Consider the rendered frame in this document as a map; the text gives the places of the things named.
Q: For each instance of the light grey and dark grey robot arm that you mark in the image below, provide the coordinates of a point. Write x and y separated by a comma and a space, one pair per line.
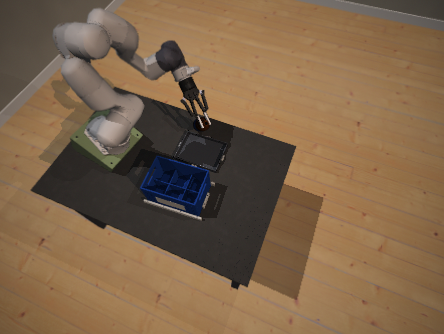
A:
92, 41

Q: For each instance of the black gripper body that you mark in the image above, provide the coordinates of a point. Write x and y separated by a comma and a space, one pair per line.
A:
188, 87

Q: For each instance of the dark blue divided crate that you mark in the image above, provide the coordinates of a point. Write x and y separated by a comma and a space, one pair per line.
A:
194, 184

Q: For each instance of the brown glass bottle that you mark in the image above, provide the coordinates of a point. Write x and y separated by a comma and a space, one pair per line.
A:
197, 126

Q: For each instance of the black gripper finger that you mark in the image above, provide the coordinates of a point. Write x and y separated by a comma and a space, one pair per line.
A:
204, 102
193, 108

